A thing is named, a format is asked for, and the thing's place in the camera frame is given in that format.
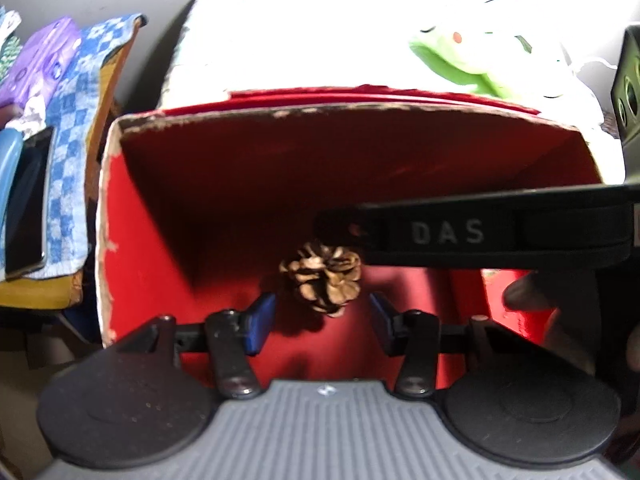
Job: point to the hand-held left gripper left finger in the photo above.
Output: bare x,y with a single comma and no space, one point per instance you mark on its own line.
262,320

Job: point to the black smartphone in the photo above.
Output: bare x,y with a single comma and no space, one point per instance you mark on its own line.
27,210

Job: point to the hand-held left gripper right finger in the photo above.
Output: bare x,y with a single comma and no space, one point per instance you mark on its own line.
380,317

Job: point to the pale floral pillow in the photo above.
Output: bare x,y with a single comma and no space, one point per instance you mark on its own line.
200,35

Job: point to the red box lid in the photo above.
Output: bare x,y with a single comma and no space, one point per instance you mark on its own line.
400,94

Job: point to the crumpled white tissue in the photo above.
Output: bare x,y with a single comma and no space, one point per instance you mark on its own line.
30,115

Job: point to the purple tissue pack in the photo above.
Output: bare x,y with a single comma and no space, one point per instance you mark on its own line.
45,55

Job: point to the red cardboard box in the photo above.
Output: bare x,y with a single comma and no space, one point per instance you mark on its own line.
225,200

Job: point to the person's right hand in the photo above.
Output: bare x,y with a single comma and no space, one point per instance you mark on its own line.
525,295

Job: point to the brown pine cone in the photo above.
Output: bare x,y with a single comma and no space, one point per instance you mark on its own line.
320,275

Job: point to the yellow side table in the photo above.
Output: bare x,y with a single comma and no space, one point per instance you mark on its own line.
45,292

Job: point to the blue glasses case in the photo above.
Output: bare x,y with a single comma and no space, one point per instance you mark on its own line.
9,170

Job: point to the white patterned folded garment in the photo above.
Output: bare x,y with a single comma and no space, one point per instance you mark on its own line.
7,50

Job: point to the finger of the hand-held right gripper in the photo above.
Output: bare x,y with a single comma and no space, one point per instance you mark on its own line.
345,235

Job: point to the green plush toy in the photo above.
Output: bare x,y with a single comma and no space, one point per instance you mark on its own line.
450,60

